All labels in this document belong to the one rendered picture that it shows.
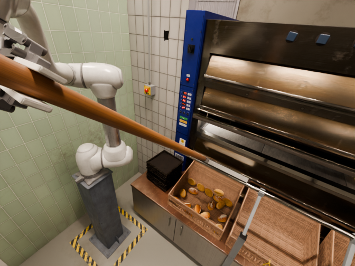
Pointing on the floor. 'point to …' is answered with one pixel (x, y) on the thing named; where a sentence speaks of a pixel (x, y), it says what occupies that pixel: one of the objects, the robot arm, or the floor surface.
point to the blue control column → (190, 64)
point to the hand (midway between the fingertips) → (33, 84)
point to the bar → (284, 205)
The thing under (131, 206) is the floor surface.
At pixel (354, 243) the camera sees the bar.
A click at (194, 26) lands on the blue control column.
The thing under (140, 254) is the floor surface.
